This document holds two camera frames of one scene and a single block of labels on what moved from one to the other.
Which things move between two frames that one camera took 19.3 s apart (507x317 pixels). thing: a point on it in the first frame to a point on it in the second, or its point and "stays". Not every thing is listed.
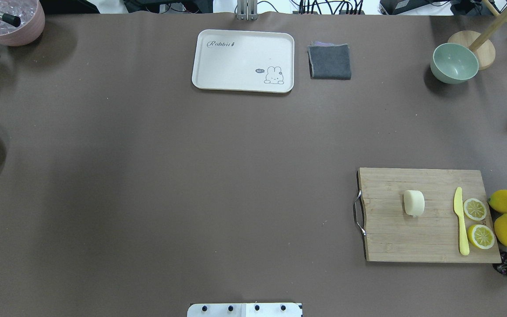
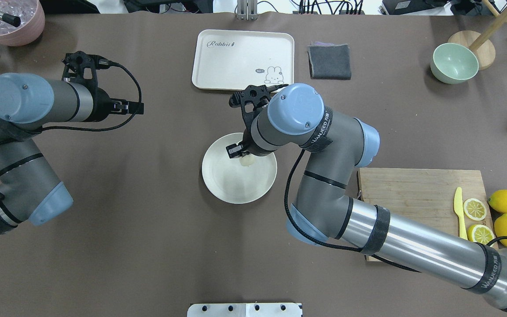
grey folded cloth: x=329 y=60 stays
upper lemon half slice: x=474 y=209 stays
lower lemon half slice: x=481 y=236 stays
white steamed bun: x=414 y=202 to x=247 y=160
